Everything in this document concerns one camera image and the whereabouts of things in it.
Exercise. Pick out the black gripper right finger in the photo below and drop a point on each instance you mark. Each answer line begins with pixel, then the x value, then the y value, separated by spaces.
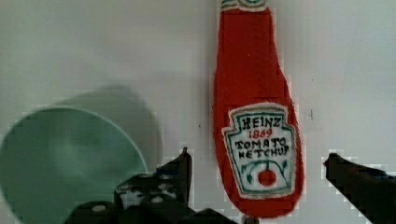
pixel 372 191

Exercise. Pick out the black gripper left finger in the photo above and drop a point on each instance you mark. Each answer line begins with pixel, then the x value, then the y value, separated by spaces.
pixel 170 181

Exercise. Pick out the red plush ketchup bottle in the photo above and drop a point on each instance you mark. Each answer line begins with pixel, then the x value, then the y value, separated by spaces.
pixel 255 129

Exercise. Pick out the green plastic cup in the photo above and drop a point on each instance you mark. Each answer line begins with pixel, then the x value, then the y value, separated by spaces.
pixel 57 158

